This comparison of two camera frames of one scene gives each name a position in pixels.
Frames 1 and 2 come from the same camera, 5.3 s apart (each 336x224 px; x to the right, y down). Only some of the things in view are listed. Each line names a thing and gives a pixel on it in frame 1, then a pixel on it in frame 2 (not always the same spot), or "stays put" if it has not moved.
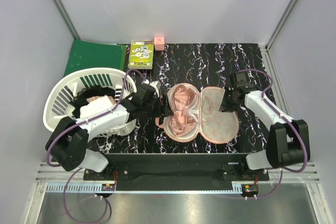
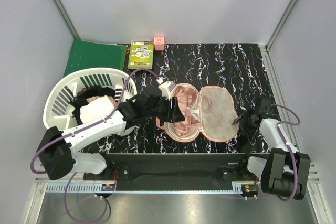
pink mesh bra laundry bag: [191, 114] stays put
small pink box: [159, 42] stays put
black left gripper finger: [167, 110] → [174, 105]
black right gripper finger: [224, 105] → [235, 121]
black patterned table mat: [204, 65] stays put
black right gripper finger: [230, 103] → [245, 119]
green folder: [86, 54] stays put
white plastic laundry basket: [57, 98] stays put
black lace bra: [93, 91] stays put
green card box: [141, 54] stays put
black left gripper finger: [161, 118] → [178, 116]
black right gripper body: [231, 90] → [250, 126]
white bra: [95, 105] stays put
